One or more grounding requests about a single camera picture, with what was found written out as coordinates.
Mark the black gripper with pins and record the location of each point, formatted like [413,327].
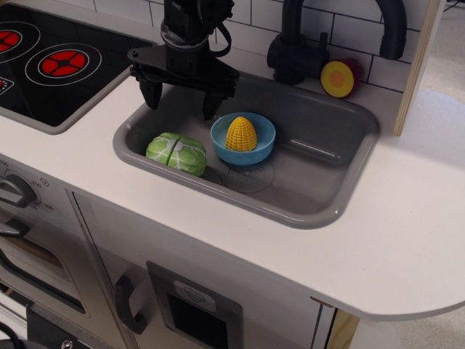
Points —
[192,68]

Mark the yellow toy corn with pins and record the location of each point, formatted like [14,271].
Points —
[241,135]

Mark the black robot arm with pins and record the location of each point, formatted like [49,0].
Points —
[194,40]

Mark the blue plastic bowl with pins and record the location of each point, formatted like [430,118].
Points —
[266,137]

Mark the grey plastic sink basin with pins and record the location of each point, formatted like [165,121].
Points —
[321,147]

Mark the green toy cabbage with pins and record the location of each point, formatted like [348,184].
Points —
[179,152]

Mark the black toy faucet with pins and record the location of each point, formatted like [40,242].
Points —
[292,60]

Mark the black toy stovetop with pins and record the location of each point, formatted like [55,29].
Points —
[55,70]

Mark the red yellow toy fruit half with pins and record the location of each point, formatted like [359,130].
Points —
[340,78]

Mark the grey oven knob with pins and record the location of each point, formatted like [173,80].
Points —
[16,192]

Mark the toy oven door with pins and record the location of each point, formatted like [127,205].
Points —
[52,272]

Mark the grey toy dispenser panel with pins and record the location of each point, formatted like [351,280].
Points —
[196,312]

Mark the wooden side panel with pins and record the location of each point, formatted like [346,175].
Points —
[423,47]

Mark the grey oven door handle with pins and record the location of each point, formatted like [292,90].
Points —
[14,229]

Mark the black cabinet door handle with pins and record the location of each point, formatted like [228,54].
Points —
[123,290]

